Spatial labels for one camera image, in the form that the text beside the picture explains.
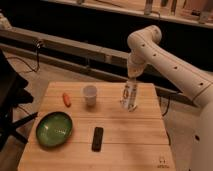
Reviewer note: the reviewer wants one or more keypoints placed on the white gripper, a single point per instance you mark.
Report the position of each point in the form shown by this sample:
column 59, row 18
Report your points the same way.
column 134, row 71

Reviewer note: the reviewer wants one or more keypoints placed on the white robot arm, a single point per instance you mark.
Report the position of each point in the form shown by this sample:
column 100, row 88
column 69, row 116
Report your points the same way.
column 196, row 84

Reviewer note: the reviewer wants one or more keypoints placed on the translucent plastic cup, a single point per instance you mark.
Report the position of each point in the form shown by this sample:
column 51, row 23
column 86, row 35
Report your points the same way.
column 90, row 94

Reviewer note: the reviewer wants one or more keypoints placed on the black remote control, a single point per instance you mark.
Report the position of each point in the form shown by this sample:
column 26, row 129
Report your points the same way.
column 97, row 139

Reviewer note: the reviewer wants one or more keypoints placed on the orange carrot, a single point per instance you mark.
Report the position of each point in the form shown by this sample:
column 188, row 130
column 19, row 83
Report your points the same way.
column 66, row 100

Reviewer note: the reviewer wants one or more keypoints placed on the wooden table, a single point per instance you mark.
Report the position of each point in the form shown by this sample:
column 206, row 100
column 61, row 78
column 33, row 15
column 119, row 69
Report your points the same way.
column 105, row 137

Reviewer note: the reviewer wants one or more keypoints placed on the green bowl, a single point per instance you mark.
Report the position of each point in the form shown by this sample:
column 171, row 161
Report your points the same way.
column 54, row 129

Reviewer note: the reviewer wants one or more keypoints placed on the black chair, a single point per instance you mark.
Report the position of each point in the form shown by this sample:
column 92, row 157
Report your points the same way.
column 12, row 93

